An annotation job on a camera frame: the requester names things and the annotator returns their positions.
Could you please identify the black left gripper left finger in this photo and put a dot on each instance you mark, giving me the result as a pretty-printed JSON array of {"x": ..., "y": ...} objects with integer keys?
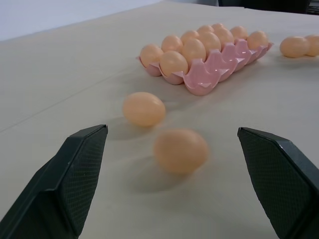
[{"x": 57, "y": 189}]

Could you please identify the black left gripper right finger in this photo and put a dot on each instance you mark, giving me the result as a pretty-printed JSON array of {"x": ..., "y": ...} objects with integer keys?
[{"x": 281, "y": 181}]

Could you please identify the pink plastic egg tray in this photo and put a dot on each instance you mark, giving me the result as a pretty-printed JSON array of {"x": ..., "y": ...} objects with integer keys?
[{"x": 214, "y": 72}]

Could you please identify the light brown egg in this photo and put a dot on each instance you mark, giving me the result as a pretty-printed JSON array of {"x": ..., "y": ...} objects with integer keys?
[
  {"x": 217, "y": 26},
  {"x": 239, "y": 32},
  {"x": 225, "y": 35},
  {"x": 188, "y": 36},
  {"x": 194, "y": 49},
  {"x": 144, "y": 109},
  {"x": 173, "y": 63},
  {"x": 313, "y": 46},
  {"x": 294, "y": 46},
  {"x": 205, "y": 29},
  {"x": 181, "y": 154},
  {"x": 258, "y": 39},
  {"x": 150, "y": 54},
  {"x": 171, "y": 42},
  {"x": 210, "y": 39}
]

